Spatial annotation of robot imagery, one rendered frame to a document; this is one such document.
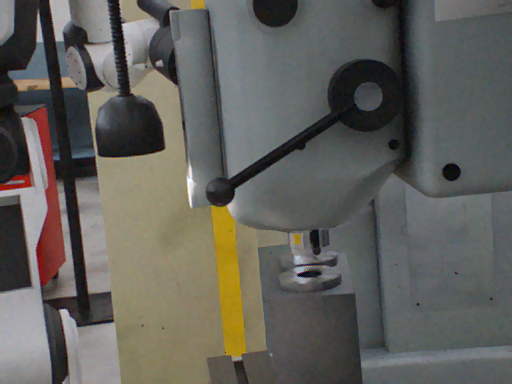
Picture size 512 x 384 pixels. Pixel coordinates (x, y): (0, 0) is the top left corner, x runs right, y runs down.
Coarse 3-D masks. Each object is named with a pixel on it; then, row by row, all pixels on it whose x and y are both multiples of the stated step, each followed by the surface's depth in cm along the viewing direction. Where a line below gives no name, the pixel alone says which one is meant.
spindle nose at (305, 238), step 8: (288, 232) 116; (320, 232) 115; (328, 232) 116; (288, 240) 117; (304, 240) 115; (320, 240) 115; (328, 240) 116; (296, 248) 115; (304, 248) 115; (312, 248) 115
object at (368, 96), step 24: (336, 72) 103; (360, 72) 101; (384, 72) 101; (336, 96) 101; (360, 96) 101; (384, 96) 102; (336, 120) 102; (360, 120) 102; (384, 120) 102; (288, 144) 102; (264, 168) 102; (216, 192) 101
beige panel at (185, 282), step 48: (192, 0) 280; (96, 96) 282; (144, 96) 283; (96, 144) 284; (144, 192) 288; (144, 240) 291; (192, 240) 292; (240, 240) 293; (144, 288) 293; (192, 288) 295; (240, 288) 296; (144, 336) 296; (192, 336) 297; (240, 336) 298
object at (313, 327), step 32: (288, 256) 158; (288, 288) 144; (320, 288) 143; (352, 288) 144; (288, 320) 142; (320, 320) 142; (352, 320) 142; (288, 352) 143; (320, 352) 143; (352, 352) 143
